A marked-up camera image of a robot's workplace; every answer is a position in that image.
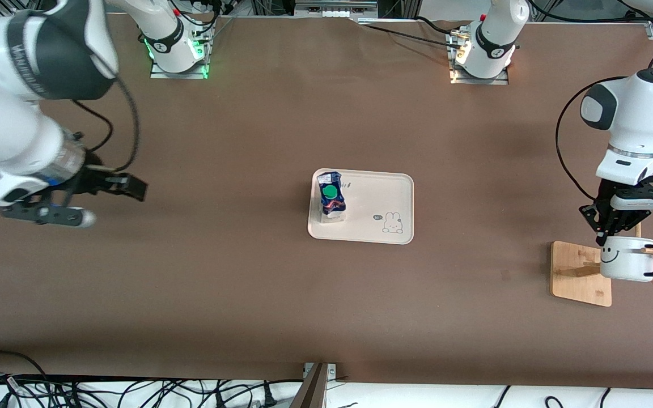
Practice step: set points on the wooden mug tree stand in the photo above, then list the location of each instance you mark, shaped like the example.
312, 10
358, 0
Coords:
579, 283

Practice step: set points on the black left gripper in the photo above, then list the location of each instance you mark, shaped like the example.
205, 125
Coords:
611, 217

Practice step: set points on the black power plug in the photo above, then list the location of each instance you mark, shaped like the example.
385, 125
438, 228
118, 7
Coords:
268, 396

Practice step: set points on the grey metal post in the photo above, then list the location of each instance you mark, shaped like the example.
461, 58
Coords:
310, 391

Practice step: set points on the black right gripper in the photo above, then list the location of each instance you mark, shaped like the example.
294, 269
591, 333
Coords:
92, 180

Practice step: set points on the white smiley mug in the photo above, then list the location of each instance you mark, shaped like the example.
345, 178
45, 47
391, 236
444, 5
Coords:
624, 263

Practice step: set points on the small metal bracket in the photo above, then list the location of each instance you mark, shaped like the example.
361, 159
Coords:
332, 371

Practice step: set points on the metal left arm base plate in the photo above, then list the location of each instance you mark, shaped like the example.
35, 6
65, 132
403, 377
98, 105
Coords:
502, 81

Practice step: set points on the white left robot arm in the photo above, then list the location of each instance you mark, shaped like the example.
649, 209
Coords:
638, 113

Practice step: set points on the white power strip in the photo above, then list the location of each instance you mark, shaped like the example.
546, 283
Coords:
335, 10

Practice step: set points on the blue white milk carton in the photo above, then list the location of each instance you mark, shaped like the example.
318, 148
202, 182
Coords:
332, 207

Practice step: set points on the white rabbit print tray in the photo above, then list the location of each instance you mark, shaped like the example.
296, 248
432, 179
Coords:
377, 198

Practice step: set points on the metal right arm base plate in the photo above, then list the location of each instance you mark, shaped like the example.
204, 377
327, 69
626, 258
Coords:
179, 75

